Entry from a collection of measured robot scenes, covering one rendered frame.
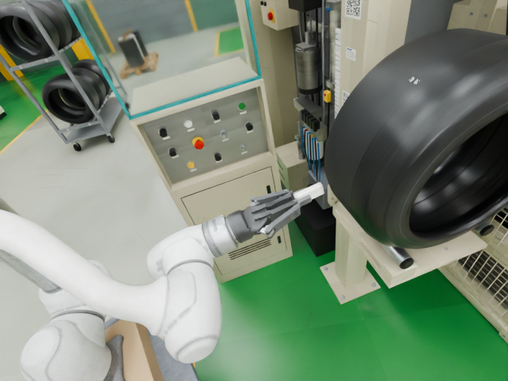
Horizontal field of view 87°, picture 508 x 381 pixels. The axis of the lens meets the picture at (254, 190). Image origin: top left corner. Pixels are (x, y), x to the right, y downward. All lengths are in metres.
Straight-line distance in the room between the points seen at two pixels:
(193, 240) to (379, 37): 0.72
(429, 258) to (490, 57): 0.64
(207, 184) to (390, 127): 0.92
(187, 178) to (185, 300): 0.90
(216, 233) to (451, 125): 0.51
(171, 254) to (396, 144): 0.52
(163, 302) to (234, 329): 1.34
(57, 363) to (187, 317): 0.51
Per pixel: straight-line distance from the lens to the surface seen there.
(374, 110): 0.67
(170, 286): 0.53
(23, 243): 0.61
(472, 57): 0.69
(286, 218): 0.61
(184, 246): 0.61
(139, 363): 1.11
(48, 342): 0.97
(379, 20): 0.89
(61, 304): 1.04
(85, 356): 0.99
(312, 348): 1.74
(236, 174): 1.32
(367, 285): 1.89
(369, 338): 1.78
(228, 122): 1.23
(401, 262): 0.92
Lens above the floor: 1.67
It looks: 42 degrees down
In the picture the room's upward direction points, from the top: 15 degrees counter-clockwise
